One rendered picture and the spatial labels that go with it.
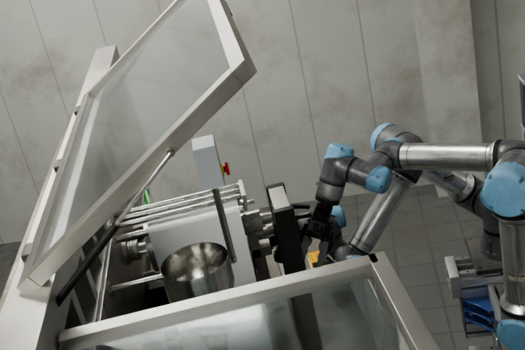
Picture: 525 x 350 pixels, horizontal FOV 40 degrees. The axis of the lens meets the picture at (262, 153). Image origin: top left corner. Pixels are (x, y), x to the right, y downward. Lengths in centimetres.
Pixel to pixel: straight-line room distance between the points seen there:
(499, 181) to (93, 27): 338
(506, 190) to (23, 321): 111
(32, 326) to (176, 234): 73
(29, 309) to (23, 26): 373
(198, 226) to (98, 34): 299
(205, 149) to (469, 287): 140
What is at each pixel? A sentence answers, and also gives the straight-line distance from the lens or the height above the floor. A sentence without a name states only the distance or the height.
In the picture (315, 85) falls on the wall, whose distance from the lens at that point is 457.
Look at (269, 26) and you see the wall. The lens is 448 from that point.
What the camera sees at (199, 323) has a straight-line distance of 118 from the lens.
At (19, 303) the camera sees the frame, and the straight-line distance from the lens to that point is 127.
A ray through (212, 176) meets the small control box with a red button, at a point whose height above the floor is 164.
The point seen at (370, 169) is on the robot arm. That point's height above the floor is 141.
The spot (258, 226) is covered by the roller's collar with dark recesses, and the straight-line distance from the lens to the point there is 194.
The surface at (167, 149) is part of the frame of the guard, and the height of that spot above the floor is 185.
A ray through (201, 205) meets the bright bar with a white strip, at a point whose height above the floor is 145.
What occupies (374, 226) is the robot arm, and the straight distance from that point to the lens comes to 225.
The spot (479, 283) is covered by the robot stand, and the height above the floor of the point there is 74.
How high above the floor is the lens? 226
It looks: 23 degrees down
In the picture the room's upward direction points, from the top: 12 degrees counter-clockwise
